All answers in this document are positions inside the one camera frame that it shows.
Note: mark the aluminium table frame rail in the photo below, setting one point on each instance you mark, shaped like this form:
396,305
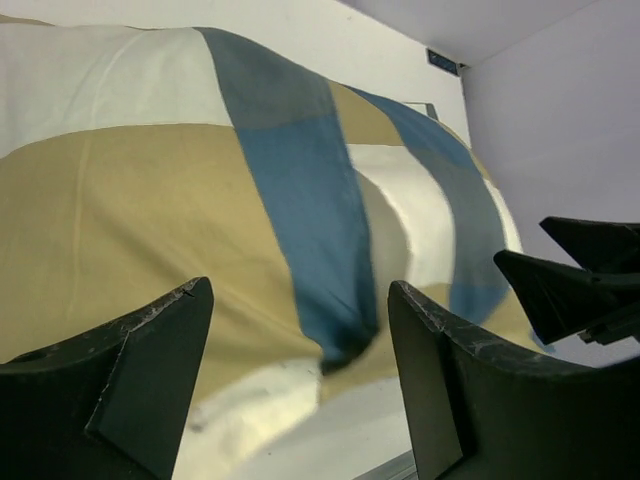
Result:
401,467

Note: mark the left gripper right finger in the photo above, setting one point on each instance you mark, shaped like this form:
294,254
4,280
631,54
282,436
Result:
481,407

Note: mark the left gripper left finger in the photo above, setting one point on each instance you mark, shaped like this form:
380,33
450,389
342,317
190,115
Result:
110,403

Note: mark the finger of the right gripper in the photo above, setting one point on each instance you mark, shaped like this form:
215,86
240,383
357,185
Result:
597,246
561,300

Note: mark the white pillow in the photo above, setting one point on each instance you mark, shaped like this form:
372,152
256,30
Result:
433,225

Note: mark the blue beige white checked pillowcase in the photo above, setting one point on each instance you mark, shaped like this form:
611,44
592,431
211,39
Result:
134,160

